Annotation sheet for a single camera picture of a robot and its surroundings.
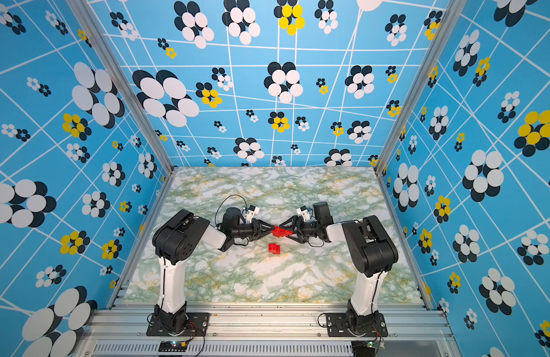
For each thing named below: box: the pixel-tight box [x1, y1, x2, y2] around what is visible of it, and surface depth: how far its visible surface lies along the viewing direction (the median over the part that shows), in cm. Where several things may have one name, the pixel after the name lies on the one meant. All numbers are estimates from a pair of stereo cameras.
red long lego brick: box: [270, 225, 294, 238], surface depth 93 cm
